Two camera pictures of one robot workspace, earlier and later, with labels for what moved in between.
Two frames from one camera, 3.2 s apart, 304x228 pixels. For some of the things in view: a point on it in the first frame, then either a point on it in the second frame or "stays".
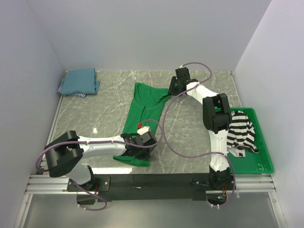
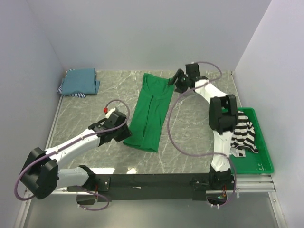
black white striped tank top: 241,135 stays
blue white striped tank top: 81,95 stays
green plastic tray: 253,163 stays
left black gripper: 146,156 to 126,133
